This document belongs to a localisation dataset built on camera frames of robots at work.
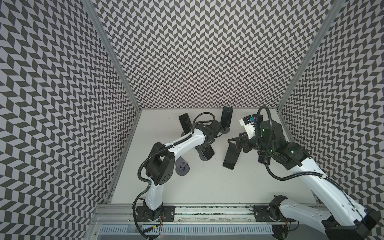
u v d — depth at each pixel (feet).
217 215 2.42
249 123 1.89
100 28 2.55
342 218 1.27
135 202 2.19
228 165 2.90
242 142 1.93
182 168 2.71
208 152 3.00
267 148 1.68
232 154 2.84
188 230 2.27
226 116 3.32
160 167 1.58
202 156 2.85
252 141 1.92
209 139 2.10
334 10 2.26
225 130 3.47
